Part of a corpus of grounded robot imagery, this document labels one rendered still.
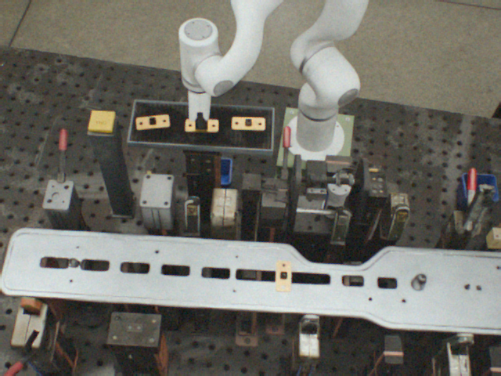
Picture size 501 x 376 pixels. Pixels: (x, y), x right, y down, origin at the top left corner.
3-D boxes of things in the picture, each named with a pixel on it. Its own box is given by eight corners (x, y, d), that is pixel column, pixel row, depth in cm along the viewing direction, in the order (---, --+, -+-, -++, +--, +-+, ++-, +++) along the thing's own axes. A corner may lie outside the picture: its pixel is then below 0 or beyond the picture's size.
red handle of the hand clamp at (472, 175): (461, 229, 168) (466, 168, 168) (458, 229, 170) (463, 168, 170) (477, 230, 168) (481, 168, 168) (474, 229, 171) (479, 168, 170)
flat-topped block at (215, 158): (189, 222, 208) (181, 139, 170) (191, 200, 212) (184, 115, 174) (220, 225, 208) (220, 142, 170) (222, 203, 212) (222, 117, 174)
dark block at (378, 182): (342, 265, 202) (368, 195, 166) (341, 245, 206) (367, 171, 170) (358, 266, 202) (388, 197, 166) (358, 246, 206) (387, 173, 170)
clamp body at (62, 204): (63, 270, 199) (34, 211, 168) (70, 236, 204) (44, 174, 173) (95, 272, 199) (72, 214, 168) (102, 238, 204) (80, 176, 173)
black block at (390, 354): (357, 401, 182) (379, 371, 157) (355, 363, 187) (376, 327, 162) (386, 403, 182) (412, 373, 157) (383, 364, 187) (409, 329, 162)
